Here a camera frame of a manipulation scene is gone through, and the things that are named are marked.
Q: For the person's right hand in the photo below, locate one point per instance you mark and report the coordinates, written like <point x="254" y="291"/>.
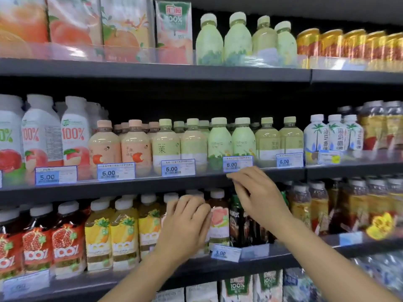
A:
<point x="264" y="201"/>

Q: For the person's left hand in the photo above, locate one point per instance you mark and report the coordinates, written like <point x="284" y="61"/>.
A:
<point x="181" y="229"/>

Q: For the person's left middle finger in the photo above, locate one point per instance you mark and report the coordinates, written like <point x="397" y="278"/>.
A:
<point x="193" y="203"/>

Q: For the person's right thumb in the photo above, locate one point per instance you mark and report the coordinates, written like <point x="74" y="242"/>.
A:
<point x="241" y="193"/>

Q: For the person's left little finger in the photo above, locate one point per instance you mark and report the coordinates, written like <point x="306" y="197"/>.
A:
<point x="171" y="209"/>

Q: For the person's right forearm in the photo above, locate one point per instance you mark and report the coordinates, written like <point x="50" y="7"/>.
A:
<point x="324" y="267"/>

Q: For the person's left forearm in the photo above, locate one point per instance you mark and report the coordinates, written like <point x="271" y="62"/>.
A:
<point x="148" y="279"/>

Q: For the white-cap juice bottle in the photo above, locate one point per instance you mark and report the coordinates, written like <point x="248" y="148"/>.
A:
<point x="195" y="192"/>
<point x="171" y="198"/>

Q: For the yellow pineapple juice bottle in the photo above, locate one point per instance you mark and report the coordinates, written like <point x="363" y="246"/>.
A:
<point x="149" y="226"/>
<point x="98" y="239"/>
<point x="124" y="235"/>

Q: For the dark drink bottle green label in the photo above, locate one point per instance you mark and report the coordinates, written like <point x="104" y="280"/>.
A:
<point x="238" y="223"/>

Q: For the blue and white price tag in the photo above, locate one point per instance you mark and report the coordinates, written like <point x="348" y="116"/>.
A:
<point x="116" y="171"/>
<point x="225" y="253"/>
<point x="237" y="162"/>
<point x="56" y="175"/>
<point x="25" y="284"/>
<point x="350" y="239"/>
<point x="178" y="167"/>
<point x="289" y="160"/>

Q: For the pink fruit label juice bottle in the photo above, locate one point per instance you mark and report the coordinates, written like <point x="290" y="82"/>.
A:
<point x="219" y="220"/>

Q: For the dark grey shelf board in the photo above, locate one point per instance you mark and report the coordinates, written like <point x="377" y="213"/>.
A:
<point x="204" y="270"/>
<point x="355" y="169"/>
<point x="371" y="245"/>
<point x="355" y="77"/>
<point x="141" y="185"/>
<point x="157" y="72"/>

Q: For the green label green-cap bottle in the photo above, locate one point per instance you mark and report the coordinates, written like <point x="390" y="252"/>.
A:
<point x="219" y="144"/>
<point x="244" y="139"/>

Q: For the clear green-cap tea bottle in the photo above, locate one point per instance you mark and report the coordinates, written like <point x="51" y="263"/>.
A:
<point x="267" y="143"/>
<point x="291" y="139"/>

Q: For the cream label green-cap bottle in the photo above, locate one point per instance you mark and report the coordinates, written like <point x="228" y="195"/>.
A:
<point x="194" y="146"/>
<point x="166" y="147"/>

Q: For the white drink carton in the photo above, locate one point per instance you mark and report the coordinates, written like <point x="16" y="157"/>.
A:
<point x="201" y="292"/>
<point x="170" y="295"/>

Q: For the row of peach label bottles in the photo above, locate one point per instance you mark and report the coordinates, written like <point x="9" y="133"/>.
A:
<point x="105" y="150"/>

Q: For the white palm print coconut bottle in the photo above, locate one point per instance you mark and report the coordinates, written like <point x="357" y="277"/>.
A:
<point x="353" y="135"/>
<point x="335" y="135"/>
<point x="314" y="138"/>

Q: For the price tag with yellow sticker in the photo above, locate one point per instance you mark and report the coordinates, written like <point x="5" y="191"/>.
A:
<point x="329" y="157"/>

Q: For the red pomegranate juice bottle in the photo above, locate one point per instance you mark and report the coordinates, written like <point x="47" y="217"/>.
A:
<point x="68" y="239"/>
<point x="9" y="248"/>
<point x="37" y="242"/>

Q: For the blue print drink pack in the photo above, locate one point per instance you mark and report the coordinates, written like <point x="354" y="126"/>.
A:
<point x="297" y="286"/>

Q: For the row of yellow label tea bottles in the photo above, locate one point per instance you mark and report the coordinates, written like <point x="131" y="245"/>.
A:
<point x="352" y="204"/>

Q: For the white peach juice bottle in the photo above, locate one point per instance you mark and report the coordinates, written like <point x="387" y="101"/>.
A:
<point x="42" y="135"/>
<point x="75" y="135"/>

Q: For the yellow flower promo tag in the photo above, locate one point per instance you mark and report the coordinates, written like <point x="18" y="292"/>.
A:
<point x="381" y="226"/>

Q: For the red yellow label tea bottle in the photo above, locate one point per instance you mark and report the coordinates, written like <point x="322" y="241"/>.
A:
<point x="394" y="128"/>
<point x="373" y="128"/>

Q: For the green label cream-cap bottle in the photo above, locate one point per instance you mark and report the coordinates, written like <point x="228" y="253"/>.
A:
<point x="237" y="39"/>
<point x="209" y="40"/>
<point x="287" y="43"/>

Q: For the clear yellow-green tea bottle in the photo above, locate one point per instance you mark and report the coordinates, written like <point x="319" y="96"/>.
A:
<point x="264" y="39"/>

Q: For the wrapped pack of water bottles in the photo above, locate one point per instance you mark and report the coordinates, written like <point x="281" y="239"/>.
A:
<point x="381" y="270"/>

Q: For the gold and red drink can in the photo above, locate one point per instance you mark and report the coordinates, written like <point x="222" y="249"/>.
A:
<point x="308" y="42"/>
<point x="395" y="47"/>
<point x="331" y="43"/>
<point x="354" y="43"/>
<point x="376" y="45"/>

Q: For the green top peach juice carton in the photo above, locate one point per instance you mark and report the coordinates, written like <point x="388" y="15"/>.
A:
<point x="174" y="34"/>

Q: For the white apple juice bottle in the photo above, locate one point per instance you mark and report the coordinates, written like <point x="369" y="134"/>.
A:
<point x="9" y="138"/>

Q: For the peach print juice carton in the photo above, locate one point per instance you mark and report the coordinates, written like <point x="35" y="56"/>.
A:
<point x="74" y="21"/>
<point x="127" y="25"/>

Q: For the orange print juice carton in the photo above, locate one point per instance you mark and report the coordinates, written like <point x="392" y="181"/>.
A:
<point x="19" y="21"/>

